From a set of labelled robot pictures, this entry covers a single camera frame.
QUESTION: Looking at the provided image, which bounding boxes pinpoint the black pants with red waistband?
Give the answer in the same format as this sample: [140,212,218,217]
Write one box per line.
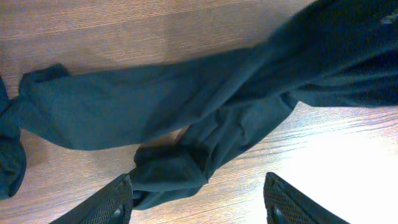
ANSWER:
[4,0,397,210]

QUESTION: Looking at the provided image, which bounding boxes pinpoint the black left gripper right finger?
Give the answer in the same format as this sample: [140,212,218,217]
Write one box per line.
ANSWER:
[263,172,348,224]

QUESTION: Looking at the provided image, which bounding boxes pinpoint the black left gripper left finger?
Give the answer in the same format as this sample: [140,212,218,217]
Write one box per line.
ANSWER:
[50,174,133,224]

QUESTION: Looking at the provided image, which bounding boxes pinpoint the black folded cloth pile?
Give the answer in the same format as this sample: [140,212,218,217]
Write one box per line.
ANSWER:
[1,80,27,200]

